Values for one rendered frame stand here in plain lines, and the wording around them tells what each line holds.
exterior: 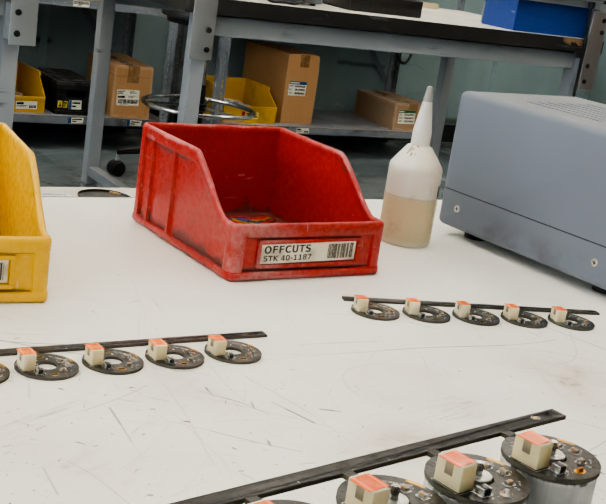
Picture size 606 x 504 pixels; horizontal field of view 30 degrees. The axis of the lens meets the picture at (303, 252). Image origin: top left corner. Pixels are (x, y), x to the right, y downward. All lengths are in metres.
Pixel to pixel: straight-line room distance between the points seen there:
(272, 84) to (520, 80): 1.74
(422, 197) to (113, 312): 0.25
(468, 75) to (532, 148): 5.33
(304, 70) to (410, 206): 4.27
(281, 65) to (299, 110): 0.21
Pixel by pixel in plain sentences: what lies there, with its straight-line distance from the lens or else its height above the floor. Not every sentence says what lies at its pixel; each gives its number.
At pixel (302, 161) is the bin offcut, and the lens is 0.70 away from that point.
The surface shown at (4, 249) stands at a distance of 0.52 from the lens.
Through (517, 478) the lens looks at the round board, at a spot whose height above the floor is 0.81.
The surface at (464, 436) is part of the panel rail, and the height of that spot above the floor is 0.81.
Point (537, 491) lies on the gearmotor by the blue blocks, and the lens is 0.29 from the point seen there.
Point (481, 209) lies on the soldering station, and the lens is 0.74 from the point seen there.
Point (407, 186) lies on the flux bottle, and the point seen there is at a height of 0.79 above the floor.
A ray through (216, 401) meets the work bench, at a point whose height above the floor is 0.75.
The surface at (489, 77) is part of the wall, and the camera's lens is 6.14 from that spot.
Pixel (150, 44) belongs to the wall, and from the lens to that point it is 5.08.
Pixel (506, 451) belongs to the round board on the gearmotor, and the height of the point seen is 0.81.
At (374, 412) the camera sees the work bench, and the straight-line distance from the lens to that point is 0.46.
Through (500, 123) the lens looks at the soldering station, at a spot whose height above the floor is 0.83.
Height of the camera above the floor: 0.93
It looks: 15 degrees down
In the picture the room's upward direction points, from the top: 9 degrees clockwise
